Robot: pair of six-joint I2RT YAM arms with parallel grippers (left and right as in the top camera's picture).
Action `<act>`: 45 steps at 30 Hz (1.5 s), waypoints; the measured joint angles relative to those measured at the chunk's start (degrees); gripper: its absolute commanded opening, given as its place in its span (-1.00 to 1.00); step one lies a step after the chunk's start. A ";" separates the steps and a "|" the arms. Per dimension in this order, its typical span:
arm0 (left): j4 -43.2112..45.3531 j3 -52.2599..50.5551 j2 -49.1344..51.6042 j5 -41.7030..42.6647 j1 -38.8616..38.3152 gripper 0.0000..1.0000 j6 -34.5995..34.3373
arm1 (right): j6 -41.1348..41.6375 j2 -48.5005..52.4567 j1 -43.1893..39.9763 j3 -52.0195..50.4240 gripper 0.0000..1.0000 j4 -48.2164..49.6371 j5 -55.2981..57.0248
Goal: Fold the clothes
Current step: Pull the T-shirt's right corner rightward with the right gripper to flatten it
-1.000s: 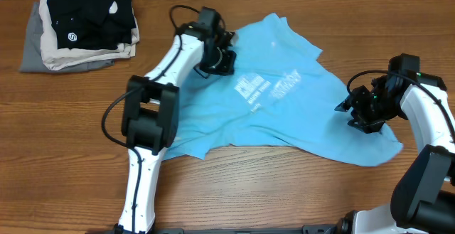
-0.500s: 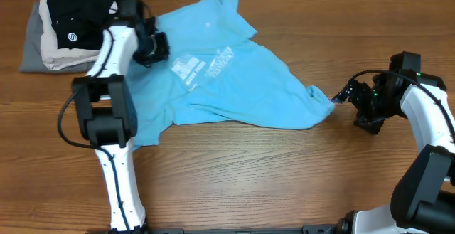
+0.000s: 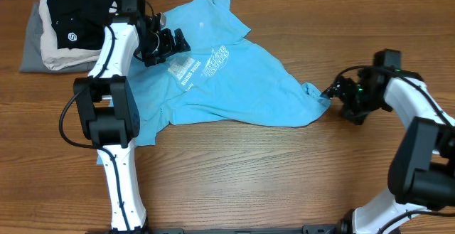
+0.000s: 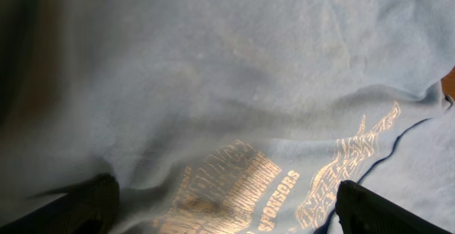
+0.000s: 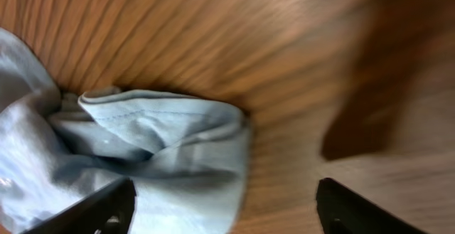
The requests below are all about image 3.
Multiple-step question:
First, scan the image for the light blue printed t-shirt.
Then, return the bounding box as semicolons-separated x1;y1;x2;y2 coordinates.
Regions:
127;0;331;146

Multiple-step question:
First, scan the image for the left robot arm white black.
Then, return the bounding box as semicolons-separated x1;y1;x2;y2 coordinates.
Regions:
73;14;191;233

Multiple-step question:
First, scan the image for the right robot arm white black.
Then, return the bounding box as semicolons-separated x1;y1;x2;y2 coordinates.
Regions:
322;65;454;233

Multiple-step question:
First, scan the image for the black polo shirt with logo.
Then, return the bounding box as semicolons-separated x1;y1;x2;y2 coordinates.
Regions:
47;0;119;50

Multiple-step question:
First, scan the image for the folded beige garment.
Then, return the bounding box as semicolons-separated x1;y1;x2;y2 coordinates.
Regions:
38;0;101;70

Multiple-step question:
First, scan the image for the folded grey garment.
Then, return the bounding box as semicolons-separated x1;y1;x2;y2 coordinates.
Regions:
19;2;95;73

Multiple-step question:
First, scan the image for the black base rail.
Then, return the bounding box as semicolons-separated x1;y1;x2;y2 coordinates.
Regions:
87;224;352;234

